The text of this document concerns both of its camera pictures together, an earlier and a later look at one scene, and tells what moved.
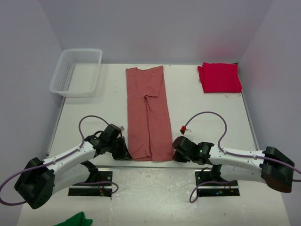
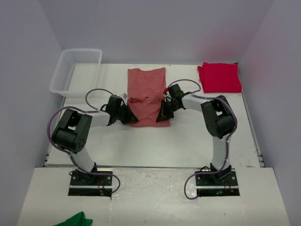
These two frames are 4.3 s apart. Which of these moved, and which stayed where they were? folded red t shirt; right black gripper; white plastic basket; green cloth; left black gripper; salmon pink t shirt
Moved: left black gripper; salmon pink t shirt; right black gripper
Stayed: folded red t shirt; white plastic basket; green cloth
